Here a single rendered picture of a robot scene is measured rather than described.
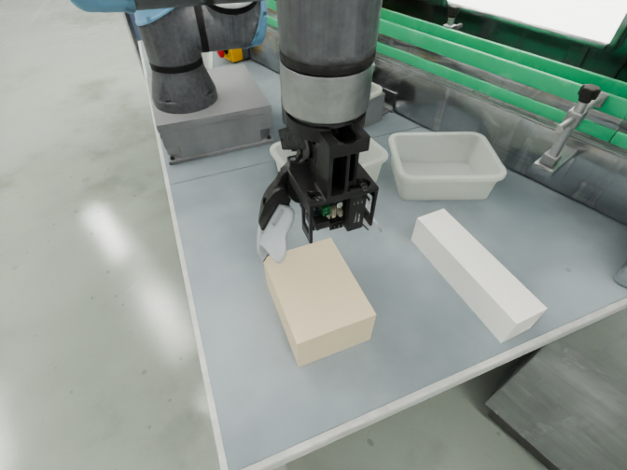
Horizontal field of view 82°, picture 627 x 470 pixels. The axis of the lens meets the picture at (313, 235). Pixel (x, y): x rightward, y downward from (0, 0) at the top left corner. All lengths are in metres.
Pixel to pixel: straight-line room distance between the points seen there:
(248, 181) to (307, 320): 0.43
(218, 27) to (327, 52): 0.62
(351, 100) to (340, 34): 0.05
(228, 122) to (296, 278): 0.48
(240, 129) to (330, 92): 0.66
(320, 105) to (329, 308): 0.32
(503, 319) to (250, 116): 0.68
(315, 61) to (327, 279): 0.36
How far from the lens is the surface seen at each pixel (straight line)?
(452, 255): 0.65
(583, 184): 0.95
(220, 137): 0.94
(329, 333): 0.52
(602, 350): 0.95
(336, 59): 0.28
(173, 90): 0.92
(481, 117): 0.98
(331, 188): 0.34
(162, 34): 0.89
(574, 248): 0.86
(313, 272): 0.57
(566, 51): 1.12
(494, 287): 0.63
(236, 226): 0.75
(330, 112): 0.30
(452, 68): 1.02
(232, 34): 0.89
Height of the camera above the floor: 1.28
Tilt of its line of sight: 47 degrees down
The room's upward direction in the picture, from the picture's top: straight up
